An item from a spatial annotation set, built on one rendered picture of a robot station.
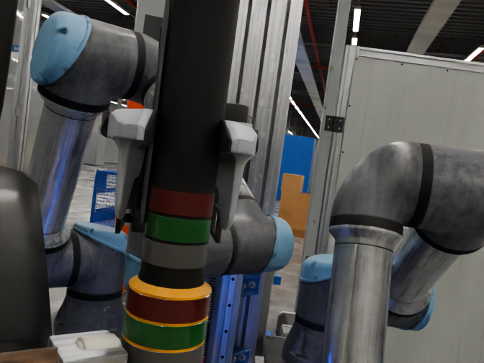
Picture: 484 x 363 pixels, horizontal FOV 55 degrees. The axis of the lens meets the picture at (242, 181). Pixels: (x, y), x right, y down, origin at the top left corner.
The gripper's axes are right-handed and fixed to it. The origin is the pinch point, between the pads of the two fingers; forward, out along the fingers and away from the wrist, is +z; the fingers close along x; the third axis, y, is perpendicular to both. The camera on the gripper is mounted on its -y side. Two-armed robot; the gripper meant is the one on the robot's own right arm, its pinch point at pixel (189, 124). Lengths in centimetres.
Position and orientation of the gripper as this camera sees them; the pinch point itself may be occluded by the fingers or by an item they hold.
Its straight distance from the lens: 22.4
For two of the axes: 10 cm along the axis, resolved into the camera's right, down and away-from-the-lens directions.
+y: -1.3, 9.9, 0.5
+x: -9.8, -1.2, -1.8
